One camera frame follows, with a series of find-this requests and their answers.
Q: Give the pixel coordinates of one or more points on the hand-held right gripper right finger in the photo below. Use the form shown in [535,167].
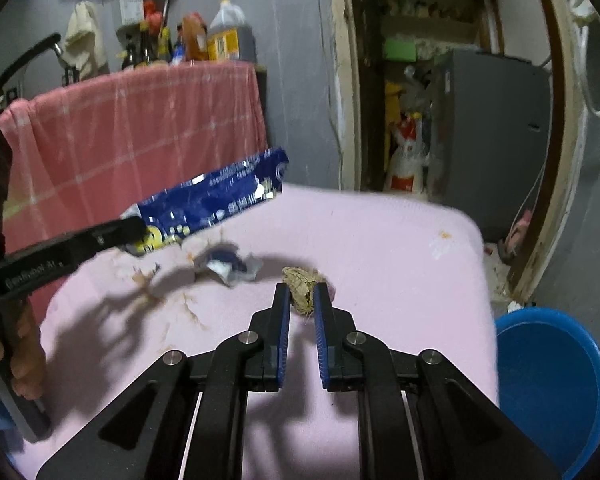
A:
[321,330]

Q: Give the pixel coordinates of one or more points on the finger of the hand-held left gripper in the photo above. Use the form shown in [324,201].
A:
[110,237]

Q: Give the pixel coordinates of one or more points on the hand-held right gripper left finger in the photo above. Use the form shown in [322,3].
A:
[282,330]

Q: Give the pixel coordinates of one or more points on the beige husk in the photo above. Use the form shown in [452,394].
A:
[300,285]

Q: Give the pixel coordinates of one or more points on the blue foil snack wrapper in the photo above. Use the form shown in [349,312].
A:
[220,190]

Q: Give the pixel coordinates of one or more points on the blue plastic basin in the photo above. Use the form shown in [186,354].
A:
[545,380]

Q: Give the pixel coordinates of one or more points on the person's left hand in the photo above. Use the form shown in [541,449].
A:
[30,355]

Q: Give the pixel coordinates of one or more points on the crumpled blue white wrapper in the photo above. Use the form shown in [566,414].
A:
[227,262]

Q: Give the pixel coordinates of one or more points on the pink checked cloth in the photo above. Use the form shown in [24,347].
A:
[130,125]

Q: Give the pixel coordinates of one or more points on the dark glass bottle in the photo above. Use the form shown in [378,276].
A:
[129,57]
[147,50]

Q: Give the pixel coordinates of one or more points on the white red sack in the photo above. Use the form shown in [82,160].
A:
[407,165]

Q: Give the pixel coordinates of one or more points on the white blue bottle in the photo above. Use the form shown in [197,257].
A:
[178,54]

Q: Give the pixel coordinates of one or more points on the yellow bottle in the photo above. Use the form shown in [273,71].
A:
[165,47]

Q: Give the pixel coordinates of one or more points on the beige hanging towel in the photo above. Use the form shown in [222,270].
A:
[85,40]

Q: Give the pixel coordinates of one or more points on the pink slipper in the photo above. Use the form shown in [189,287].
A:
[519,232]

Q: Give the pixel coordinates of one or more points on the red packet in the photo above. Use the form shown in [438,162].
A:
[153,17]

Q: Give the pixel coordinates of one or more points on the large brown oil jug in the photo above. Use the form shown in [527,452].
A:
[230,35]

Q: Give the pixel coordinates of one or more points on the yellow bag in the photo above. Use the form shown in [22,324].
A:
[392,105]

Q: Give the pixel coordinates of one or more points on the grey refrigerator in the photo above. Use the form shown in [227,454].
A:
[490,150]

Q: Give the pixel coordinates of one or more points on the clear plastic bottle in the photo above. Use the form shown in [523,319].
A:
[416,85]

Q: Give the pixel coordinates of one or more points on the green box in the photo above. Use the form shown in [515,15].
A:
[401,49]

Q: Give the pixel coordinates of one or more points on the pantry shelf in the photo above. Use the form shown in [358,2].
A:
[430,15]

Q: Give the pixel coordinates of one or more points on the wooden door frame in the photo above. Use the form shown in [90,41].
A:
[347,110]

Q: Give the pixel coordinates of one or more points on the white wall box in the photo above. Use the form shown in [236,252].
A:
[132,10]

